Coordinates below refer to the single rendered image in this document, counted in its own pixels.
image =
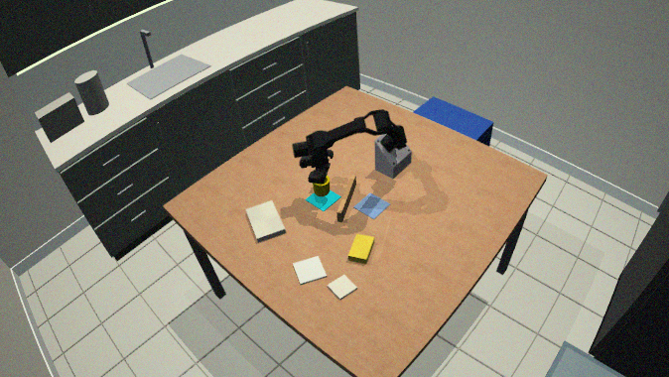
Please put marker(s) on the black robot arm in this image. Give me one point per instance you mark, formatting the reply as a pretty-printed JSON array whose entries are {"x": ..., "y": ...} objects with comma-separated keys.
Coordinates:
[{"x": 317, "y": 143}]

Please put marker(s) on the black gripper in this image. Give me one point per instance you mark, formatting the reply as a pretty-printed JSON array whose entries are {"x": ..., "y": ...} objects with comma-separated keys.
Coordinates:
[{"x": 322, "y": 166}]

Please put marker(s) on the olive-yellow cup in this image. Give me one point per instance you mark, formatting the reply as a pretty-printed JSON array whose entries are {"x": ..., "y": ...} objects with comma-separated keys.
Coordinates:
[{"x": 322, "y": 189}]

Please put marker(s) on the yellow rectangular block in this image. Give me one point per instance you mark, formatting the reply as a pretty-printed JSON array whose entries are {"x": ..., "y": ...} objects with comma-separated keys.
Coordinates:
[{"x": 360, "y": 249}]

